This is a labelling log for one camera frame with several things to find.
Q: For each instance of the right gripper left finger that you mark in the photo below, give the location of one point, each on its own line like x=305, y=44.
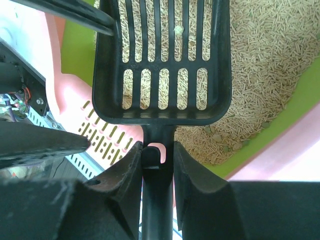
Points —
x=112, y=200

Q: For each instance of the black litter scoop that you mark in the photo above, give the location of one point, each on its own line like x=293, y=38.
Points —
x=146, y=76

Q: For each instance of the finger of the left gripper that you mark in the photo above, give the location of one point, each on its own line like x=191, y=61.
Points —
x=25, y=144
x=77, y=11

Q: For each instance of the pink litter box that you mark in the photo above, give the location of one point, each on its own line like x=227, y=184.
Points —
x=288, y=148

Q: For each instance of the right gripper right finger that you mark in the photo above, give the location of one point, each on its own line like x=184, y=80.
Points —
x=205, y=203

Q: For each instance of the beige cat litter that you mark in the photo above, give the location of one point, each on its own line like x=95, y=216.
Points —
x=271, y=44

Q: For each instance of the litter clump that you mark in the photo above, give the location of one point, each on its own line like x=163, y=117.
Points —
x=178, y=30

